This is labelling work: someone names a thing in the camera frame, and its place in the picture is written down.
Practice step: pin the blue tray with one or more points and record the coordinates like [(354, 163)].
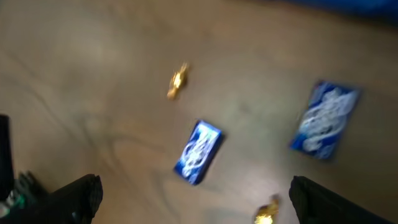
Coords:
[(357, 6)]

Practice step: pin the blue candy pack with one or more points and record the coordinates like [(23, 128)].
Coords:
[(326, 119), (199, 152)]

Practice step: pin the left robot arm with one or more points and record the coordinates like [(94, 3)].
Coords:
[(5, 155)]

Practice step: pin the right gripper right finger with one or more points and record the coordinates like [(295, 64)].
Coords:
[(317, 205)]

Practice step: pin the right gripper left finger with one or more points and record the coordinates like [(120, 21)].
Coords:
[(71, 202)]

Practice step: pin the gold wrapped candy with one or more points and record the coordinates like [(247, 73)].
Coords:
[(265, 214), (178, 81)]

